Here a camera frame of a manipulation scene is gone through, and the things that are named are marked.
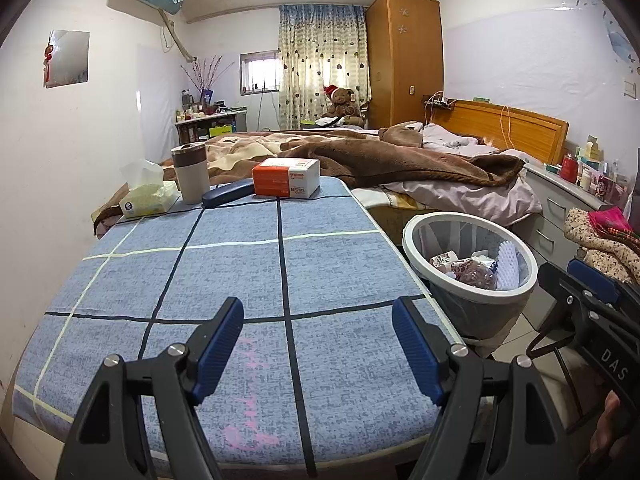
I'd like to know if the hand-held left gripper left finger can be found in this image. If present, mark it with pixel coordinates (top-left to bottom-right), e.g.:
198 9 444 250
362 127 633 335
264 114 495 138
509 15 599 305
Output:
55 296 246 480

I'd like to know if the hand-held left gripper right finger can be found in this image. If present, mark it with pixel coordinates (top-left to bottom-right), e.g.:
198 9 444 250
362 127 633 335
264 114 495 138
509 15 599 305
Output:
391 296 571 480

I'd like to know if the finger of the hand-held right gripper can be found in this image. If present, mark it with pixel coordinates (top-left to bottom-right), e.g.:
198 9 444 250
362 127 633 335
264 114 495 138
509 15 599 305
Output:
567 258 640 307
537 261 608 322

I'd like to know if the clear bubble wrap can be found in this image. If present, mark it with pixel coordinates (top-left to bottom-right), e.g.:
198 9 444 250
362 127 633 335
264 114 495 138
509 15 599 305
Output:
495 241 521 291

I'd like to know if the white rimmed mesh trash bin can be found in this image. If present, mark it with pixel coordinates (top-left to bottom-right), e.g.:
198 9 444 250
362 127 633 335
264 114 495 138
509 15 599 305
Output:
402 212 539 347

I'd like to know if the person's right hand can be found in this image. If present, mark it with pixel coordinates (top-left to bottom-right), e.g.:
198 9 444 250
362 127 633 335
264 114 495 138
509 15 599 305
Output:
589 391 626 467

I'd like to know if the floral padded cloth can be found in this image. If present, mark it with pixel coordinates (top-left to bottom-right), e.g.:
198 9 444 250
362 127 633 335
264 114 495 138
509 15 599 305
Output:
564 207 640 284

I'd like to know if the grey nightstand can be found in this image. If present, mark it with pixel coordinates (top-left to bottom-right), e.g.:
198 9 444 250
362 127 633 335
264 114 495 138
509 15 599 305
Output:
522 165 617 307

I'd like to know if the blue checked tablecloth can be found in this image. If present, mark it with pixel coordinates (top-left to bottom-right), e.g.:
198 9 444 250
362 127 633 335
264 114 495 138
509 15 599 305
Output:
12 176 469 467

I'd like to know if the cluster of small bottles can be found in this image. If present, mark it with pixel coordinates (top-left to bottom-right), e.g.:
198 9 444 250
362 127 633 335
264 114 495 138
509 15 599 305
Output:
572 135 632 197

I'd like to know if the pale pink bed sheet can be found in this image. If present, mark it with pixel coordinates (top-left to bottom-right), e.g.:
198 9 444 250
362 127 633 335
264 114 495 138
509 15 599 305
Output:
380 122 544 229

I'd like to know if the dark blue glasses case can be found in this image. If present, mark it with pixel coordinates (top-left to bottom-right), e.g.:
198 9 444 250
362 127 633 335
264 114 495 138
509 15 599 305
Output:
201 181 257 209

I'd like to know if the yellow tissue pack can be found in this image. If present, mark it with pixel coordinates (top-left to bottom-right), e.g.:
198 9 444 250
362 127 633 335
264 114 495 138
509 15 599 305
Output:
119 159 180 219

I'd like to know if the beige tumbler with brown band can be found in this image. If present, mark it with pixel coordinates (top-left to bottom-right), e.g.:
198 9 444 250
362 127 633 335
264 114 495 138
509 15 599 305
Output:
171 142 211 205

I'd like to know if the orange and white box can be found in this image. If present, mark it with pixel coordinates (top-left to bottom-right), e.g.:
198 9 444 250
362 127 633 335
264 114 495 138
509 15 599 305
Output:
251 157 321 199

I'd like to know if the brown fleece blanket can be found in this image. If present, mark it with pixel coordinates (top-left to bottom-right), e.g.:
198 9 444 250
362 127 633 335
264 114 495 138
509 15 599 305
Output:
92 122 526 239

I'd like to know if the power strip with plugs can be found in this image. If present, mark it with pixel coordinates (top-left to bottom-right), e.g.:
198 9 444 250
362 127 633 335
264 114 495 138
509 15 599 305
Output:
422 92 459 109

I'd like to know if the cluttered white shelf desk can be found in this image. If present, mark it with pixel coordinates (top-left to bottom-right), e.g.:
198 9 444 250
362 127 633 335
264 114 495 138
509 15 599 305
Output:
174 105 248 146

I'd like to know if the brown teddy bear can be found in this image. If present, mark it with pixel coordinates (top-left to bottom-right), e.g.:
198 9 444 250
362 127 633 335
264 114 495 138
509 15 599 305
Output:
322 85 364 126

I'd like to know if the vase with bare branches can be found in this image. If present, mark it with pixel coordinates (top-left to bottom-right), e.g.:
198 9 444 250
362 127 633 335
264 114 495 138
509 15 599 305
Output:
181 55 236 106

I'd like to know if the wooden wardrobe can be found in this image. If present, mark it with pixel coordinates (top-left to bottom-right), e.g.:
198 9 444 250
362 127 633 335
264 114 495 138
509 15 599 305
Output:
365 0 445 130

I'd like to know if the small window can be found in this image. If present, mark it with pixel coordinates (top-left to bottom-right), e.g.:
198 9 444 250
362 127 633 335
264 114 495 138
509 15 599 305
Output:
239 51 281 95

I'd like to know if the heart patterned curtain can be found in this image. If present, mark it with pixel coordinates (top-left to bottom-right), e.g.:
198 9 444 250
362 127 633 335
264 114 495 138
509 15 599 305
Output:
277 4 372 130

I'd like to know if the air conditioner pipe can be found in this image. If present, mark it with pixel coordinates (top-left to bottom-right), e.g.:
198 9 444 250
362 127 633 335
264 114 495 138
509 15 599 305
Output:
155 7 199 64

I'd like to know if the wooden bed frame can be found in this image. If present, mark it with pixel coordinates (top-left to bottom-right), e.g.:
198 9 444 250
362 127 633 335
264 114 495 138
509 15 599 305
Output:
350 99 570 249

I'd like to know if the orange cable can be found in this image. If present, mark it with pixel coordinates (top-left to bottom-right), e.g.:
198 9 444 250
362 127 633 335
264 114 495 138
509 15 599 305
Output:
499 105 512 154

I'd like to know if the square wall mirror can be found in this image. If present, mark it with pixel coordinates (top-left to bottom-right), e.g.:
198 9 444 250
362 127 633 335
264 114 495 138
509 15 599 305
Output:
44 30 91 89

